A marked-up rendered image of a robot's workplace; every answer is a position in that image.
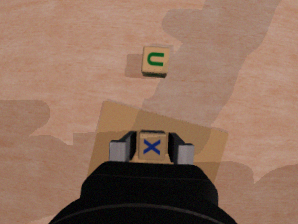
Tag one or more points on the small tan letter block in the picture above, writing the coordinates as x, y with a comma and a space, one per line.
155, 61
152, 145

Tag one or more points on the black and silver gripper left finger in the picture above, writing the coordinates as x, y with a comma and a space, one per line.
123, 149

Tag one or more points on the tan flat mat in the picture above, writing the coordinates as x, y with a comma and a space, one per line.
116, 120

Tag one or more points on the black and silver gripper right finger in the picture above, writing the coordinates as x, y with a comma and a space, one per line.
180, 152

